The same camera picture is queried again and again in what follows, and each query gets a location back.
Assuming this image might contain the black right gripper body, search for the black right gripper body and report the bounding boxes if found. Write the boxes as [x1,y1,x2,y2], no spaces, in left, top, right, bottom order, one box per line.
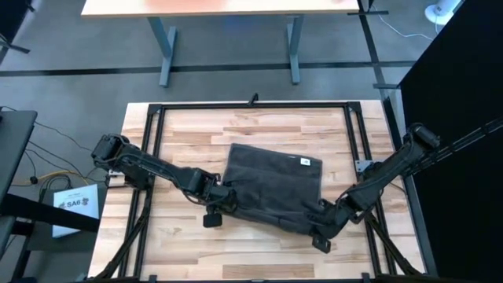
[316,198,354,240]

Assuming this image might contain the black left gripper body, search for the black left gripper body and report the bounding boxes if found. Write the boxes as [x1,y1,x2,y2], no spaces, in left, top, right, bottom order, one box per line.
[194,172,237,215]

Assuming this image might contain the dark grey terry towel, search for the dark grey terry towel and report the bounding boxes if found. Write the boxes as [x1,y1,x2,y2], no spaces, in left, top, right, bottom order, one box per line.
[221,143,324,237]

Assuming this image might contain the white paper sign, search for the white paper sign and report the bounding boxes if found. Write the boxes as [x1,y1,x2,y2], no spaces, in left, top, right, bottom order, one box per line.
[53,183,99,239]

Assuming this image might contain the black floor tape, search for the black floor tape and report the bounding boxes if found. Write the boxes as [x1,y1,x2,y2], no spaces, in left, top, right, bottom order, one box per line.
[0,61,417,77]

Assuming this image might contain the black crossbar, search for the black crossbar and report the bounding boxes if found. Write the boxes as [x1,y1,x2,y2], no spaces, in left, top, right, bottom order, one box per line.
[0,193,100,233]

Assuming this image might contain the wooden desk grey legs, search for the wooden desk grey legs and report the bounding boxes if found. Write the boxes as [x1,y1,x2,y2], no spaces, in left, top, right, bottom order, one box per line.
[80,0,361,87]

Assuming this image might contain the black fabric partition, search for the black fabric partition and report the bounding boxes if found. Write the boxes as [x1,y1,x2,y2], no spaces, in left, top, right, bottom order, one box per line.
[398,0,503,283]

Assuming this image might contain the dark grey side table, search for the dark grey side table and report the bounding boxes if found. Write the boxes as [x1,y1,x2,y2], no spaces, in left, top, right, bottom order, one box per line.
[0,109,39,256]

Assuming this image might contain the white floor fan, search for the white floor fan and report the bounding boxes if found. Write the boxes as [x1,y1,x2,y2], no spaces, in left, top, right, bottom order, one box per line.
[424,0,463,25]

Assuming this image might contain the black stand base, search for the black stand base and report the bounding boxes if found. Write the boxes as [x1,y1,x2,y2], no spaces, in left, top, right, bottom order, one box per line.
[0,0,35,55]

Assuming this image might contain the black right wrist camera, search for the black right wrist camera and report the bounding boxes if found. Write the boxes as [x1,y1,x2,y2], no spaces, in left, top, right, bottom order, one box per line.
[311,234,332,254]

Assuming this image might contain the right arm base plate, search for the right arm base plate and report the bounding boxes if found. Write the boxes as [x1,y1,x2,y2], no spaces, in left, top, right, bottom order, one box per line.
[355,159,374,174]

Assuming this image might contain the black aluminium table frame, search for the black aluminium table frame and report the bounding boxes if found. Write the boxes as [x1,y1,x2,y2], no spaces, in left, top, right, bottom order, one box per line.
[88,101,424,283]

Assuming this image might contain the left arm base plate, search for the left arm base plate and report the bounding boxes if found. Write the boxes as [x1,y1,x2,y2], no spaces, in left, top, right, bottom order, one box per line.
[108,168,127,188]

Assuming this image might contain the black floor cable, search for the black floor cable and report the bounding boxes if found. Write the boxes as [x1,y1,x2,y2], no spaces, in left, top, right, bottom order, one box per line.
[34,120,95,153]
[25,139,79,174]

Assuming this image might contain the yellow floor cable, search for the yellow floor cable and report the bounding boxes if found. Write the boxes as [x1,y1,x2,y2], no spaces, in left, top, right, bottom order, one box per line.
[10,169,90,186]

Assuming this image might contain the white floor cable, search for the white floor cable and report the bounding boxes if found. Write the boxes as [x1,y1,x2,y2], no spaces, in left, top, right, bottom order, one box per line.
[371,3,433,40]

